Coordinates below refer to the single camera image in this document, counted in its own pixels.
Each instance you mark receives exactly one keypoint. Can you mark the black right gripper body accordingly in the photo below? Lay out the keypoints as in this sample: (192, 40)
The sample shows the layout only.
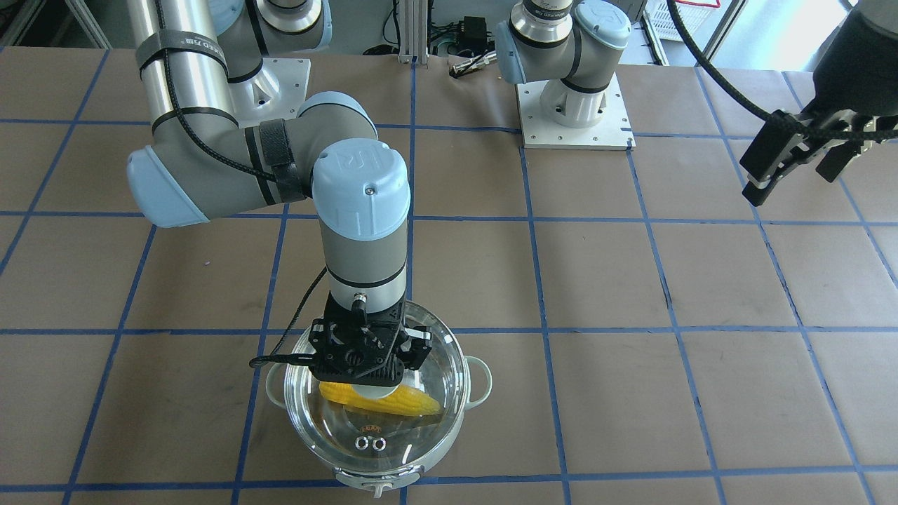
(417, 348)

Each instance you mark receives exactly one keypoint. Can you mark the white plastic basket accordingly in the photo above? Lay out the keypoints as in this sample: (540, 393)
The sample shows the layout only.
(692, 13)

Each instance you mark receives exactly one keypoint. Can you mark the metal connector plug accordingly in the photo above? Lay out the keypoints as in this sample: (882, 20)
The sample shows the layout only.
(473, 64)

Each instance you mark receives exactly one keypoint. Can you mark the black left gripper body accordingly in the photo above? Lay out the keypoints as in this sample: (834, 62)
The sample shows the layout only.
(857, 66)

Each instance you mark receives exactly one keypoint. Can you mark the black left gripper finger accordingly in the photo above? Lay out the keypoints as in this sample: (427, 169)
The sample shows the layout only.
(772, 155)
(838, 158)

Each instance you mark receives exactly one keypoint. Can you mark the yellow corn cob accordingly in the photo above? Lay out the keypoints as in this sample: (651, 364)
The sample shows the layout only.
(404, 401)

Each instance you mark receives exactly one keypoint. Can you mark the aluminium frame post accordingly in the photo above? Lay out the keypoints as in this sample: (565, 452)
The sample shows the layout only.
(413, 32)

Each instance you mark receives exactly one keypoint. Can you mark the pale green cooking pot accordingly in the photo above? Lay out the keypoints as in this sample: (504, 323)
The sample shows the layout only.
(456, 421)

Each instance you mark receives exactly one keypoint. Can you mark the black power adapter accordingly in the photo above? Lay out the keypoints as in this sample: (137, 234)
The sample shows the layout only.
(471, 34)

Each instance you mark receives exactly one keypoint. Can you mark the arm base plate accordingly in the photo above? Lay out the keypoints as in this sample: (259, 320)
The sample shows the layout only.
(556, 117)
(275, 91)

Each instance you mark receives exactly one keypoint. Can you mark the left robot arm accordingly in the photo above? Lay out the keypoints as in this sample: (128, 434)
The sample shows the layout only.
(575, 47)

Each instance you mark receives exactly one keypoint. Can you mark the glass pot lid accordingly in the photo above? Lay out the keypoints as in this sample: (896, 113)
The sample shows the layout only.
(421, 428)

